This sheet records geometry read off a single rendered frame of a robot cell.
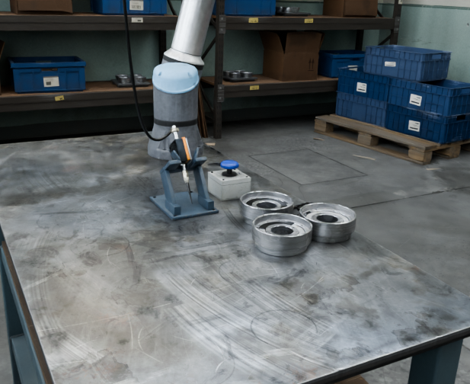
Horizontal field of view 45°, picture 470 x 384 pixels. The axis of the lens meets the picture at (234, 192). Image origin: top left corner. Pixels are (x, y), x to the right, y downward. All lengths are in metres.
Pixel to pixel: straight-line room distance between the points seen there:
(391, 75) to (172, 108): 3.59
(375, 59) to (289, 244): 4.13
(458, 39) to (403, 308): 4.93
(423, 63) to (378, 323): 4.03
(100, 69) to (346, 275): 4.27
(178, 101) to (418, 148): 3.27
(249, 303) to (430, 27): 5.25
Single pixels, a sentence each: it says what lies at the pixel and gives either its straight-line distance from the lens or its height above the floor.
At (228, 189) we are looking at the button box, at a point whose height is 0.83.
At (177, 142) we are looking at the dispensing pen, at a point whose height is 0.93.
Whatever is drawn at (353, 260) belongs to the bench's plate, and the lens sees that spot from 0.99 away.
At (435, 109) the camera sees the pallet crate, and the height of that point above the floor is 0.40.
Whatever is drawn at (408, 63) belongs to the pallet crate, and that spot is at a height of 0.70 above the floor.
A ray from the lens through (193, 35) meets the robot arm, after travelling 1.60.
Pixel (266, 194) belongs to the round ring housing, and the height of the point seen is 0.83.
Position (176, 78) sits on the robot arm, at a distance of 1.46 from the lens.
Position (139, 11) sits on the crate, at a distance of 4.59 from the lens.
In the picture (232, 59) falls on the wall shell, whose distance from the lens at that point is 5.49.
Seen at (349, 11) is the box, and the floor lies 1.05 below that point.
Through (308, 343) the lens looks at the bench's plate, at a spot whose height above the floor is 0.80.
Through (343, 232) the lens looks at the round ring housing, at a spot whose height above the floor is 0.82.
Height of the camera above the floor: 1.23
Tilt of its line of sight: 20 degrees down
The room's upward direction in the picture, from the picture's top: 2 degrees clockwise
